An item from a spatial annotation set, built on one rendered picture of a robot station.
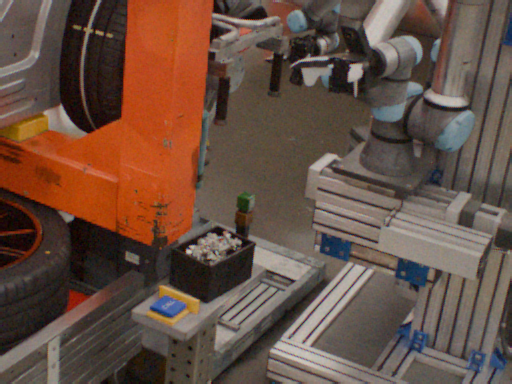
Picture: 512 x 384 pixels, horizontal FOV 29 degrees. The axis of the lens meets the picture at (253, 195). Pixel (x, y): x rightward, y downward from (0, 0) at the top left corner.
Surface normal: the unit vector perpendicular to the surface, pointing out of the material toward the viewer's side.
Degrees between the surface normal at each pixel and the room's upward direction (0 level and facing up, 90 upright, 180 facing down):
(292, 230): 0
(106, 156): 90
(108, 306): 90
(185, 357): 90
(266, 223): 0
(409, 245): 90
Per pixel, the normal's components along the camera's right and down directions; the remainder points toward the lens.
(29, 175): -0.49, 0.33
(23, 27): 0.86, 0.30
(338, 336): 0.11, -0.89
